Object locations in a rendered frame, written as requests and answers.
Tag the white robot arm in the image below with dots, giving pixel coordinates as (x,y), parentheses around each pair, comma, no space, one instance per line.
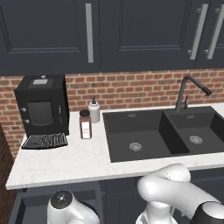
(163,186)

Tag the dark open drawer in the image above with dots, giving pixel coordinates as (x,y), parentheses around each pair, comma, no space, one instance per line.
(32,204)

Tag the white soap dispenser bottle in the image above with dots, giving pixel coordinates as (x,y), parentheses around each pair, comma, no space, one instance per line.
(94,112)

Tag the brown jar with black lid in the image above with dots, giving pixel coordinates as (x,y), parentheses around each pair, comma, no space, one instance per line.
(85,127)

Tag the black double sink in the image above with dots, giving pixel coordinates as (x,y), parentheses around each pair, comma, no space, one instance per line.
(140,134)

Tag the black coffee machine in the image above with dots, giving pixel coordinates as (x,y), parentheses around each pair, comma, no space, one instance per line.
(43,113)

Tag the black kitchen tap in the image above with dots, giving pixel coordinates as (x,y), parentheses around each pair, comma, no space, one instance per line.
(181,96)

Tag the dark base cupboard front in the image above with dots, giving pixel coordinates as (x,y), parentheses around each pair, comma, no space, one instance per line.
(208,182)
(121,201)

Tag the dark wall cupboard door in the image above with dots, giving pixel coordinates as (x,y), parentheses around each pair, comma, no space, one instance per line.
(220,62)
(43,32)
(145,32)

